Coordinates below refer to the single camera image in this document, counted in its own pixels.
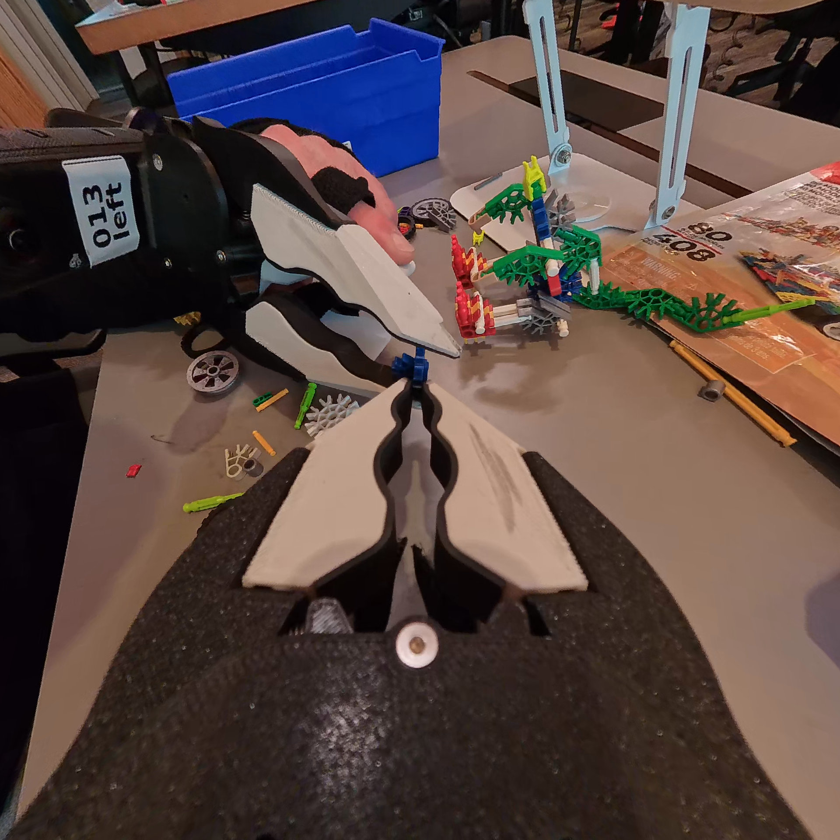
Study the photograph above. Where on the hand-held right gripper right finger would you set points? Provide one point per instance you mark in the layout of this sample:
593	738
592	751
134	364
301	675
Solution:
512	518

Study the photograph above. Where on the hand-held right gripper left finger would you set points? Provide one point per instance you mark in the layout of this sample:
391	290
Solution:
321	518

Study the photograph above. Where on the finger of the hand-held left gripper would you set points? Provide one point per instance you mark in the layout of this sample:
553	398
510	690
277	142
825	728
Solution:
367	275
275	328

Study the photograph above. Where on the blue snowflake connector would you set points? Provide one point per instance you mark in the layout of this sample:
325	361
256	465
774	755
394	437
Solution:
410	367

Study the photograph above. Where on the person's left hand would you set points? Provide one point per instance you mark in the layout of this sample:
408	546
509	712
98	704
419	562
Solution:
387	226

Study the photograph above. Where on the small tyre with red hub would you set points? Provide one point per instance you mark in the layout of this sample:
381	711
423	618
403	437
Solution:
405	223

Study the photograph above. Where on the short yellow rod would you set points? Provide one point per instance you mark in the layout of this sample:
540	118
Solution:
264	443
279	396

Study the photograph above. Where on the short lime green rod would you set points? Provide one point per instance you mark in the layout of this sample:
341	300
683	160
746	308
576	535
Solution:
305	405

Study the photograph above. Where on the black knobby tyre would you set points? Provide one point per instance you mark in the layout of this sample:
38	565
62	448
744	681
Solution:
190	341

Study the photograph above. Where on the yellow snowflake connector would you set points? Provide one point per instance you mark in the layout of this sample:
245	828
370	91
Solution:
187	319

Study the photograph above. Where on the dark grey spoked wheel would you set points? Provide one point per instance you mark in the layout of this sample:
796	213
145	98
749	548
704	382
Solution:
436	213

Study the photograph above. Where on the silver spoked wheel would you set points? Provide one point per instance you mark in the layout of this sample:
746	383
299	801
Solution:
200	384

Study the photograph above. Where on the white snowflake connector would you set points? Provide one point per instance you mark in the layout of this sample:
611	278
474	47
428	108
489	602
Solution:
334	413

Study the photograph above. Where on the ivory fan connector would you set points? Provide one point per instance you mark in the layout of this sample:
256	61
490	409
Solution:
233	459

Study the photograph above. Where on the long lime green rod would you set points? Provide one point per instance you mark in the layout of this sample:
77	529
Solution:
213	503

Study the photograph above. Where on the colourful construction toy model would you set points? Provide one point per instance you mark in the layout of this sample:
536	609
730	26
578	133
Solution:
525	262

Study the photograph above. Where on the blue plastic bin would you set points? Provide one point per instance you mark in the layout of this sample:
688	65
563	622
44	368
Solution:
295	92

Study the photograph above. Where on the wooden top desk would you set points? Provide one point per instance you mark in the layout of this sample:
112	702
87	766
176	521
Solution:
197	19

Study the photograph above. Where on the long yellow rod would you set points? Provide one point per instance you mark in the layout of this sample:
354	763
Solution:
754	417

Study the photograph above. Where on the orange red toy package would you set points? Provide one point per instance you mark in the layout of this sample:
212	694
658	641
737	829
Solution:
722	275

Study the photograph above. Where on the white wooden book stand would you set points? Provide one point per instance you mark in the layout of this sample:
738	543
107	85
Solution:
682	98

